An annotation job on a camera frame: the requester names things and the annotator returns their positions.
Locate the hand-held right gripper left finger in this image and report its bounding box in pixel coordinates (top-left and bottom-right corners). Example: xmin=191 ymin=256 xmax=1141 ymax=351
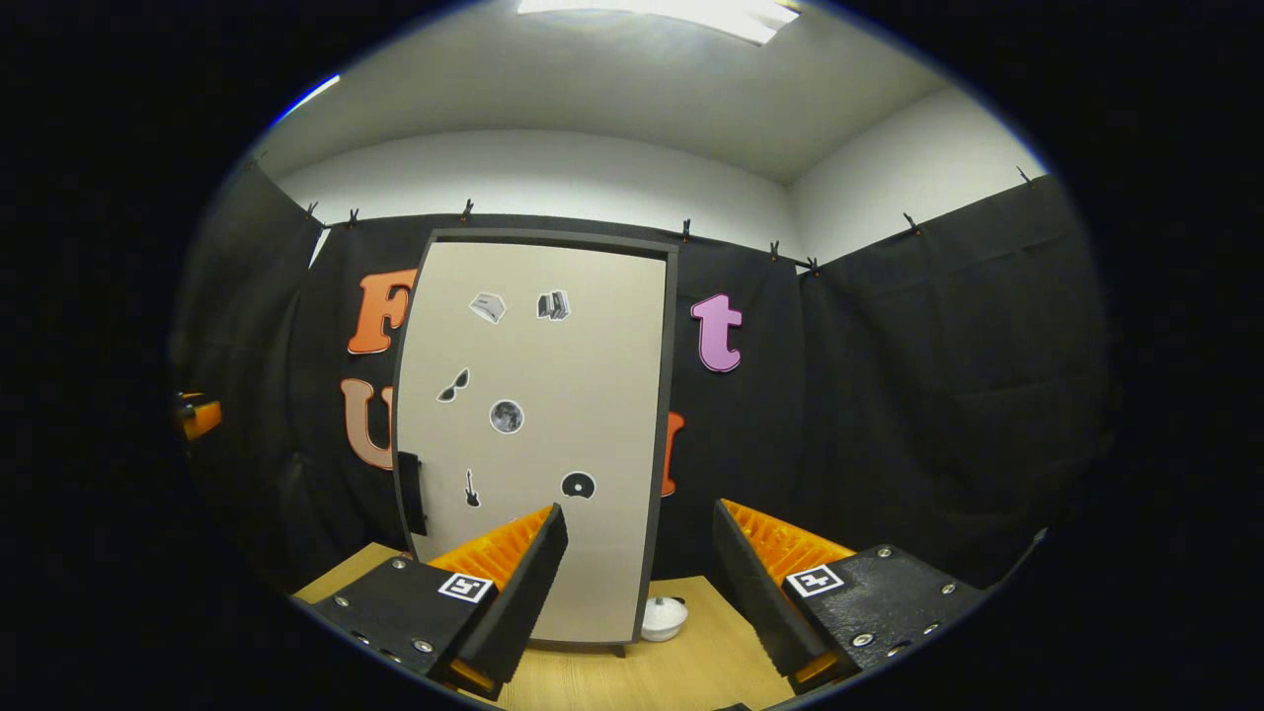
xmin=311 ymin=502 xmax=571 ymax=702

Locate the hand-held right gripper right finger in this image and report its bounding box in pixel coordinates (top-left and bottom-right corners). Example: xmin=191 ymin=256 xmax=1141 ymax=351
xmin=713 ymin=497 xmax=991 ymax=697

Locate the black cabinet door handle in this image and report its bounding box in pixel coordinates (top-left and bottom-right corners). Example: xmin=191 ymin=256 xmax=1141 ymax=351
xmin=397 ymin=451 xmax=430 ymax=537

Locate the beige cabinet door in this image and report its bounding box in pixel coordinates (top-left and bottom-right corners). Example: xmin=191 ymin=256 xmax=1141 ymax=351
xmin=395 ymin=242 xmax=669 ymax=645

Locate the dark grey cabinet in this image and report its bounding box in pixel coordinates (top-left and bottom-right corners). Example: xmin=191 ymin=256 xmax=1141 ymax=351
xmin=392 ymin=229 xmax=681 ymax=659

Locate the white round device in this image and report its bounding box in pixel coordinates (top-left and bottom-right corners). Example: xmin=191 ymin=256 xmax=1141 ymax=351
xmin=641 ymin=595 xmax=689 ymax=643

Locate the black backdrop cloth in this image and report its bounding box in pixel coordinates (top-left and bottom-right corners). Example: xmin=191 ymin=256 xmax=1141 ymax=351
xmin=168 ymin=158 xmax=1112 ymax=593

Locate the ceiling light panel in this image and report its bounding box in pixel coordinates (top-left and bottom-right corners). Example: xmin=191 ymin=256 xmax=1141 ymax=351
xmin=272 ymin=74 xmax=342 ymax=124
xmin=518 ymin=0 xmax=799 ymax=45

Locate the row of black cloth clips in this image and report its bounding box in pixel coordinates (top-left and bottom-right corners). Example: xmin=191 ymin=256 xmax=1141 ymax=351
xmin=304 ymin=168 xmax=1033 ymax=276

